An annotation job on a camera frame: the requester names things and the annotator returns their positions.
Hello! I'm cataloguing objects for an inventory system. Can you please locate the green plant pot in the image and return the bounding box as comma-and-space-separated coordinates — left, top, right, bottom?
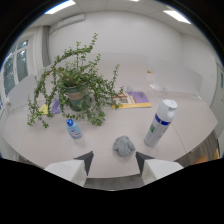
64, 83, 92, 112

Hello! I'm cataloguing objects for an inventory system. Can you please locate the green leafy potted plant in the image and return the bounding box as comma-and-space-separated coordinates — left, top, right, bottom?
26, 32, 125, 129

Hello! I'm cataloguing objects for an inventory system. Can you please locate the small blue capped bottle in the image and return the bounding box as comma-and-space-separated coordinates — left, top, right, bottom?
65, 118, 83, 140

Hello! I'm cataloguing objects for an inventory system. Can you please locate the grey plush toy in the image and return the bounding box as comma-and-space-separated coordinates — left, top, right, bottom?
112, 135, 136, 158

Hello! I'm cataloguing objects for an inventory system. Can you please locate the white spray can blue band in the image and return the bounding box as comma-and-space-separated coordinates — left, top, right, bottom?
143, 98, 179, 148

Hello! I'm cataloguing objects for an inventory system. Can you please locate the orange chair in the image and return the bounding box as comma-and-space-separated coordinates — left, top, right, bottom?
193, 148, 221, 165

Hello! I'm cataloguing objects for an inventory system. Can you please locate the purple paper sheet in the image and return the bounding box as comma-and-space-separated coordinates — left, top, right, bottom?
49, 98, 62, 115

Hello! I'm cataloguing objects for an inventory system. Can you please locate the yellow paper sheet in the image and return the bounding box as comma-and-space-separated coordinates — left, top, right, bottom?
38, 103, 51, 116

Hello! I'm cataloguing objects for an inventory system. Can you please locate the purple yellow book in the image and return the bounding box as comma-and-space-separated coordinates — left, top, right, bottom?
112, 91, 153, 110

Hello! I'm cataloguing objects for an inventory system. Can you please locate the open picture book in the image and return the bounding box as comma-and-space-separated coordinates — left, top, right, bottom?
111, 92, 135, 106

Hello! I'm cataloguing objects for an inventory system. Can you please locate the white desk divider panel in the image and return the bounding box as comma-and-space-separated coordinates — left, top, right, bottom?
6, 73, 38, 109
146, 59, 204, 99

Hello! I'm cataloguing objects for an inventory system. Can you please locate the ceiling light panel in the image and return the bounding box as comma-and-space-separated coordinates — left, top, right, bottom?
162, 9, 192, 25
44, 0, 77, 16

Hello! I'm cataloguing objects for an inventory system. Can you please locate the window with frame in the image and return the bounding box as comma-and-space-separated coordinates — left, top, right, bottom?
0, 39, 30, 113

